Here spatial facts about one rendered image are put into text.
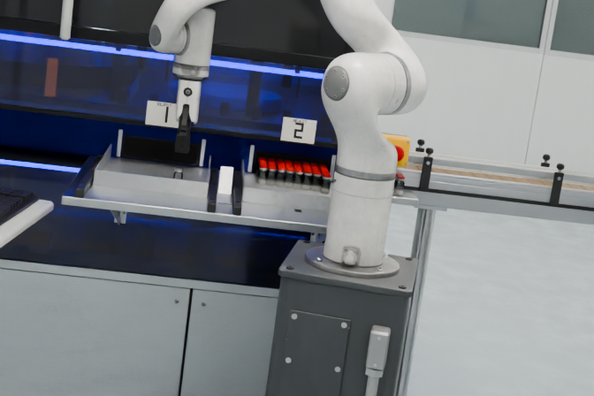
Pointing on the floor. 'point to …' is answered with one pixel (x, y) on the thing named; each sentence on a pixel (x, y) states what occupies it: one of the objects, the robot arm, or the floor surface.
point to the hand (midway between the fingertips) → (182, 142)
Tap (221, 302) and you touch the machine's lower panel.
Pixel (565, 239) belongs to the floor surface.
